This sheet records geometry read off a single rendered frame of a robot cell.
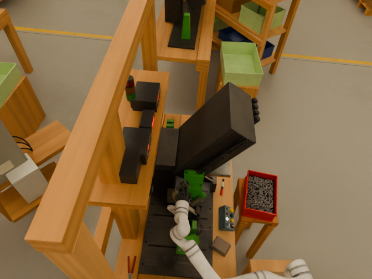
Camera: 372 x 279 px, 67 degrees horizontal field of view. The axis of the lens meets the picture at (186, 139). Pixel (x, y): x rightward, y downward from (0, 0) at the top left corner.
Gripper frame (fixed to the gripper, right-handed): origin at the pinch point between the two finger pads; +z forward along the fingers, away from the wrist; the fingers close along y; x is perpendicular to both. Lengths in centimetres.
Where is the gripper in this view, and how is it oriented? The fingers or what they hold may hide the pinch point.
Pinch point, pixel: (184, 186)
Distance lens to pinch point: 163.6
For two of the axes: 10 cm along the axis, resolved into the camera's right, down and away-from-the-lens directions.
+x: -7.5, 5.2, 4.2
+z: 0.6, -5.8, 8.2
